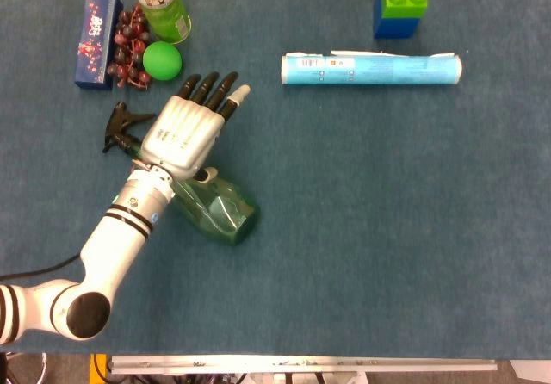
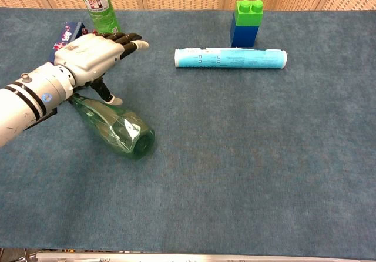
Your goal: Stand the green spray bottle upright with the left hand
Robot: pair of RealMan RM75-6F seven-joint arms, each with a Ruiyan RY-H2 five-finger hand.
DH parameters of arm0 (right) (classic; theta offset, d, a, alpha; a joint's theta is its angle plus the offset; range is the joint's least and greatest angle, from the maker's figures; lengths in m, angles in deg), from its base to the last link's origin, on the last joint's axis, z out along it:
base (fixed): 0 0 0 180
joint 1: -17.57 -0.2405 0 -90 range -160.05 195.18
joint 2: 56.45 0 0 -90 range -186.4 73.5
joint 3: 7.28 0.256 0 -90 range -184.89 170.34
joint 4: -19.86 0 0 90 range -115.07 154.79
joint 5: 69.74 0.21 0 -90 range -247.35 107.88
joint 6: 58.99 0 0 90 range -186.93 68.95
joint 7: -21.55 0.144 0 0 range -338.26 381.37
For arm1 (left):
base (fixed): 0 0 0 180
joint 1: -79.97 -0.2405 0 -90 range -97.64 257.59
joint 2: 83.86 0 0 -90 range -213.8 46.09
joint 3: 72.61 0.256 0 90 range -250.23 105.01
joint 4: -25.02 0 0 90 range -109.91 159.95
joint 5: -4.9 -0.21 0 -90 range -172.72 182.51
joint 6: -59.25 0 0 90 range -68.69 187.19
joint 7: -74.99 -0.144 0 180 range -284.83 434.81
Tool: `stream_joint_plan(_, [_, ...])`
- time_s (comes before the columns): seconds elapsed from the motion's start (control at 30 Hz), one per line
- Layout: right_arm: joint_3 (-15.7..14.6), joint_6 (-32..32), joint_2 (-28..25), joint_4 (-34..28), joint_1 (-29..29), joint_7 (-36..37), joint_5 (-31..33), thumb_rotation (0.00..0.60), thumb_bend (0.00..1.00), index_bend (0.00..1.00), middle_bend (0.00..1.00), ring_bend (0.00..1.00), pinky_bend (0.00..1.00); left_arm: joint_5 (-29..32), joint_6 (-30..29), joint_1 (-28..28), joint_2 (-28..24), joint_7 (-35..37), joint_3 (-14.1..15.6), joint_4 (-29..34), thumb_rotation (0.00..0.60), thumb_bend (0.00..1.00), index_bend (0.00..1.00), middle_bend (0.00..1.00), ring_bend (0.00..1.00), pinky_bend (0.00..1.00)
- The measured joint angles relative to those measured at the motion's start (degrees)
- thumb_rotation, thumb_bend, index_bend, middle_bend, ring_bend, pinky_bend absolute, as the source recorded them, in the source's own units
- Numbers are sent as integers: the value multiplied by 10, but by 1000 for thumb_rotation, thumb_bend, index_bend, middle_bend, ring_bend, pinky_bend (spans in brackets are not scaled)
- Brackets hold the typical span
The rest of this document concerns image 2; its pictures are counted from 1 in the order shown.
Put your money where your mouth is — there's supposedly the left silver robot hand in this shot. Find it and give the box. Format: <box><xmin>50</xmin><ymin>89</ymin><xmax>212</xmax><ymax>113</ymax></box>
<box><xmin>53</xmin><ymin>32</ymin><xmax>150</xmax><ymax>105</ymax></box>

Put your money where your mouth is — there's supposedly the green transparent spray bottle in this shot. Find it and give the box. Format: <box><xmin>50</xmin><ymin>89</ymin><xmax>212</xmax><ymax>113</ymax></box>
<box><xmin>68</xmin><ymin>93</ymin><xmax>156</xmax><ymax>160</ymax></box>

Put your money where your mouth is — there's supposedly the dark blue printed box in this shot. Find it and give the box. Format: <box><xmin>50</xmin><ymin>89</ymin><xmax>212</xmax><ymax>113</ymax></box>
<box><xmin>48</xmin><ymin>21</ymin><xmax>86</xmax><ymax>65</ymax></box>

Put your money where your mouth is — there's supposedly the green cylindrical can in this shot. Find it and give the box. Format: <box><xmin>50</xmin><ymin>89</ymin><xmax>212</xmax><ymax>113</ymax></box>
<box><xmin>75</xmin><ymin>0</ymin><xmax>122</xmax><ymax>35</ymax></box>

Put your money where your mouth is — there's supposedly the light blue rolled tube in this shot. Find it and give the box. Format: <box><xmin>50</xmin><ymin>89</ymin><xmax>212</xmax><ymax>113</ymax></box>
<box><xmin>174</xmin><ymin>47</ymin><xmax>288</xmax><ymax>70</ymax></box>

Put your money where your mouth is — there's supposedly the blue felt table cloth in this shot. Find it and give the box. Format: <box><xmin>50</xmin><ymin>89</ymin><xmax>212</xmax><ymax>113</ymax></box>
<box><xmin>0</xmin><ymin>6</ymin><xmax>376</xmax><ymax>260</ymax></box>

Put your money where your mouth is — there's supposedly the blue toy brick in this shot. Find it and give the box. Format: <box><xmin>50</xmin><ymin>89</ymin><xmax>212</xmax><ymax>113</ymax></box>
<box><xmin>230</xmin><ymin>11</ymin><xmax>260</xmax><ymax>48</ymax></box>

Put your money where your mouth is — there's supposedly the green toy brick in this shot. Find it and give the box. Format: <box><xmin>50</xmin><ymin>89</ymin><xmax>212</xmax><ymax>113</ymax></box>
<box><xmin>236</xmin><ymin>0</ymin><xmax>264</xmax><ymax>27</ymax></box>

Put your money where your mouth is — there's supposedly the aluminium table rail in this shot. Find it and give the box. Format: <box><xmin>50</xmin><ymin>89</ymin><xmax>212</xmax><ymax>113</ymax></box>
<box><xmin>35</xmin><ymin>251</ymin><xmax>376</xmax><ymax>262</ymax></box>

